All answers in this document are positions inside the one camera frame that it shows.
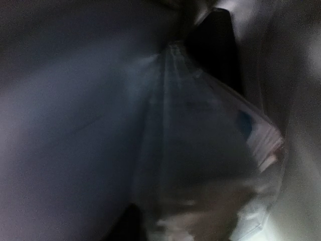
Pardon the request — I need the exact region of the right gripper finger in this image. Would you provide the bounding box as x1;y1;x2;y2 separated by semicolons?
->
102;204;144;241

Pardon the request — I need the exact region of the grey hardcover book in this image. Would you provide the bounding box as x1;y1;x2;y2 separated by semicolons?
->
133;42;284;240

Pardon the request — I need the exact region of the navy blue backpack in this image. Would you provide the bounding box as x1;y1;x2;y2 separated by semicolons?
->
1;1;320;240

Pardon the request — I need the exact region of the black case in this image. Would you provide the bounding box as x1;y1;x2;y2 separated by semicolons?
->
185;8;244;95

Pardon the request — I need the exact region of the dog picture book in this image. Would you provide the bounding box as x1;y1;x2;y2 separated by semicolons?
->
236;111;284;172

